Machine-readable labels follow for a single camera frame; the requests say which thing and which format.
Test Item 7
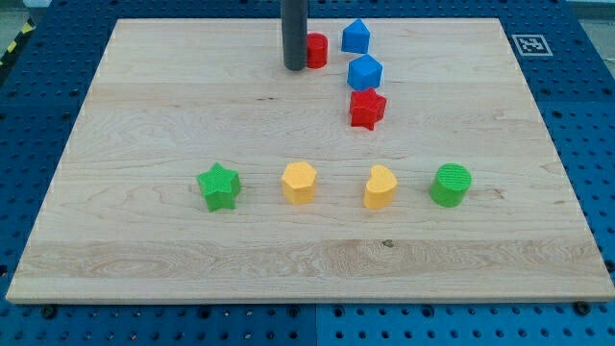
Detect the red cylinder block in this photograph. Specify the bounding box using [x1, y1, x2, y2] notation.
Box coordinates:
[307, 33, 329, 69]

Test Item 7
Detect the blue triangle block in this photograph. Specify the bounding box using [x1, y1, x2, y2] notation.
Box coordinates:
[341, 19, 371, 54]

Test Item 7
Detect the yellow hexagon block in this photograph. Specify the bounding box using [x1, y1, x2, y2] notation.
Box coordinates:
[282, 161, 317, 205]

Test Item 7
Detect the yellow crescent block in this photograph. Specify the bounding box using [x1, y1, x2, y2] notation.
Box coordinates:
[363, 164, 398, 210]

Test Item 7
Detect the red star block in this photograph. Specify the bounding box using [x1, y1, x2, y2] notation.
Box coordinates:
[349, 87, 387, 131]

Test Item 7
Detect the green star block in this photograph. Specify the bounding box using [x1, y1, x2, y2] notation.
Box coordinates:
[196, 162, 241, 212]

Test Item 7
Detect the wooden board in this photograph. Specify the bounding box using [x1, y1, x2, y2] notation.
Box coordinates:
[7, 18, 614, 304]

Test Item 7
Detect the blue cube block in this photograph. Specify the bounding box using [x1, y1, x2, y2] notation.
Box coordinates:
[347, 54, 382, 91]

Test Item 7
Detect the green cylinder block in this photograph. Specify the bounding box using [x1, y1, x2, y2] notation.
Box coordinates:
[430, 162, 472, 208]

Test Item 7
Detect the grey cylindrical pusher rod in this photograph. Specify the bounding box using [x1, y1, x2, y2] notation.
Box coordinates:
[281, 0, 308, 71]

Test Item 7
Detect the white fiducial marker tag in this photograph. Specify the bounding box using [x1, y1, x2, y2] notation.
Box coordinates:
[512, 34, 553, 57]

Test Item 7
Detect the yellow black hazard tape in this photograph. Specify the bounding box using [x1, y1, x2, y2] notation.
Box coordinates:
[1, 17, 36, 68]

